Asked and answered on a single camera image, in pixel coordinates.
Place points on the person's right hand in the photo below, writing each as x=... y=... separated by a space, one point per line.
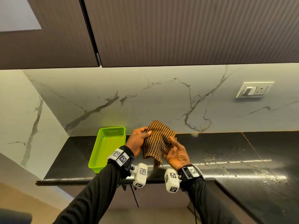
x=177 y=156

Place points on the person's left hand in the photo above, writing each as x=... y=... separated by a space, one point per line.
x=134 y=143

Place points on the person's left thumb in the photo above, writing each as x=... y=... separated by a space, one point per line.
x=146 y=135

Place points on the person's right thumb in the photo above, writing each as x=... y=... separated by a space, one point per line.
x=173 y=141

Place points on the brown checked cloth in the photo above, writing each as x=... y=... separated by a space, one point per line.
x=158 y=142

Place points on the person's left forearm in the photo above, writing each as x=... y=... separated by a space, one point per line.
x=93 y=198

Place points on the person's right forearm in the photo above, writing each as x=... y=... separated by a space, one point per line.
x=208 y=202

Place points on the black left wrist band with markers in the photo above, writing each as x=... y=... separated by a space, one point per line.
x=121 y=158

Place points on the black wrist band with markers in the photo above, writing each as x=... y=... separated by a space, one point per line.
x=121 y=158
x=190 y=172

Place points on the black right wrist band with markers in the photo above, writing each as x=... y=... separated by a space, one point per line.
x=190 y=172

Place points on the green plastic basket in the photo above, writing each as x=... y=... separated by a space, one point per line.
x=106 y=146

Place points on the wide brown upper cabinet door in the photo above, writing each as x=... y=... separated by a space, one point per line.
x=191 y=30

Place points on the narrow brown upper cabinet door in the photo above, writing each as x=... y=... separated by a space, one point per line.
x=51 y=44

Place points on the dark blue-grey object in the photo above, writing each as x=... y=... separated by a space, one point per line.
x=14 y=216

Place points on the white right wrist camera block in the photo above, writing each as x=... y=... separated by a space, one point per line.
x=172 y=180

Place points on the white wrist camera block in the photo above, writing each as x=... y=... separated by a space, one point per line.
x=172 y=180
x=140 y=175

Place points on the white left wrist camera block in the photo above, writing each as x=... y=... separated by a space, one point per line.
x=140 y=175

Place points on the white wall switch socket plate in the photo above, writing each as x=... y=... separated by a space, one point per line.
x=254 y=90

